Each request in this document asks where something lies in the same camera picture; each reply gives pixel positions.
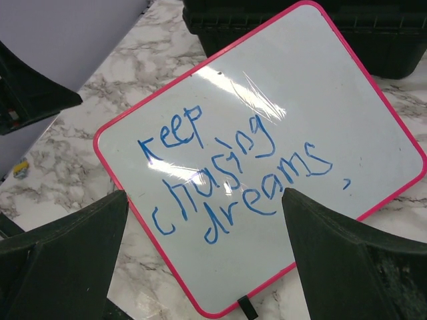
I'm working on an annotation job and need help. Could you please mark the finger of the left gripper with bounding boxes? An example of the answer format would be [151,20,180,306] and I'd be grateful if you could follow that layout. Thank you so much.
[1,44,82,135]

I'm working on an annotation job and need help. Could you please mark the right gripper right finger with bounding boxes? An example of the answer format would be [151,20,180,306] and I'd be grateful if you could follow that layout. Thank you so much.
[282,188,426,319]

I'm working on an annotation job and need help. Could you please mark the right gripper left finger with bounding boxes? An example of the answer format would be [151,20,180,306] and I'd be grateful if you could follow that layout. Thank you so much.
[1,191,129,319]

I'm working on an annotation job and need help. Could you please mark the pink framed whiteboard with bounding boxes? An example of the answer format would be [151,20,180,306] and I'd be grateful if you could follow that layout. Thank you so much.
[93,1,426,319]

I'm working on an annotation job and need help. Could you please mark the small yellow blue object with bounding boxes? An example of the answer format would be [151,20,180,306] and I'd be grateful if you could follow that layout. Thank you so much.
[13,158,29,179]

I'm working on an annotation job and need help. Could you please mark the black plastic toolbox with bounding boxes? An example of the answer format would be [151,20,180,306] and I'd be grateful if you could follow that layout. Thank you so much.
[183,1,426,79]

